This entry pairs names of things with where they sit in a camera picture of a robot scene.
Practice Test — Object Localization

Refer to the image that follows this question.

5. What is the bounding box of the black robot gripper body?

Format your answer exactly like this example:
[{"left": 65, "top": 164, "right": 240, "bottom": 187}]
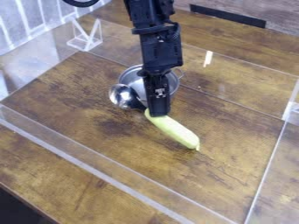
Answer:
[{"left": 132, "top": 22, "right": 183, "bottom": 77}]

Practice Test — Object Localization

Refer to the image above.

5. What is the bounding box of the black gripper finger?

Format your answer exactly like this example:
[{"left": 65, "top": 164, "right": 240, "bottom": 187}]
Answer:
[{"left": 144, "top": 75, "right": 171, "bottom": 117}]

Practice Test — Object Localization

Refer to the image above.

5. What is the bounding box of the green handled metal spoon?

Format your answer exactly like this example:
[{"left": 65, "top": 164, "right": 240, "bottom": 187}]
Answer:
[{"left": 108, "top": 84, "right": 201, "bottom": 151}]

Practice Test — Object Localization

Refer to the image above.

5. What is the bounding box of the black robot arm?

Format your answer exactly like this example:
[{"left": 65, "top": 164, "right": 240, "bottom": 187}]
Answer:
[{"left": 124, "top": 0, "right": 183, "bottom": 117}]

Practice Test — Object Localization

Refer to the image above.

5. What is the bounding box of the small steel pot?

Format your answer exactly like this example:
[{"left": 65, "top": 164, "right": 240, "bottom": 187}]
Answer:
[{"left": 117, "top": 65, "right": 183, "bottom": 107}]

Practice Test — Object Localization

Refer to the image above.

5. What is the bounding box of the black bar on table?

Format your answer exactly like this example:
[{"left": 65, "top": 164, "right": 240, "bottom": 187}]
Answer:
[{"left": 189, "top": 3, "right": 267, "bottom": 28}]

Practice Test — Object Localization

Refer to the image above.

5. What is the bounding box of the clear acrylic bracket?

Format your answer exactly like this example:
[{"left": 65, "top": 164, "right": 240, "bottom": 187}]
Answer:
[{"left": 66, "top": 19, "right": 103, "bottom": 52}]

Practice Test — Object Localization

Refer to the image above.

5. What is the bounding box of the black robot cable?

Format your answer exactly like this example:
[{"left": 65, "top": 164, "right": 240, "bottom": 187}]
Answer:
[{"left": 61, "top": 0, "right": 101, "bottom": 9}]

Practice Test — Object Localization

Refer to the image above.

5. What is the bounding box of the clear acrylic enclosure panel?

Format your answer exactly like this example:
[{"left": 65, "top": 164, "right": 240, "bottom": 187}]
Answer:
[{"left": 0, "top": 104, "right": 237, "bottom": 224}]

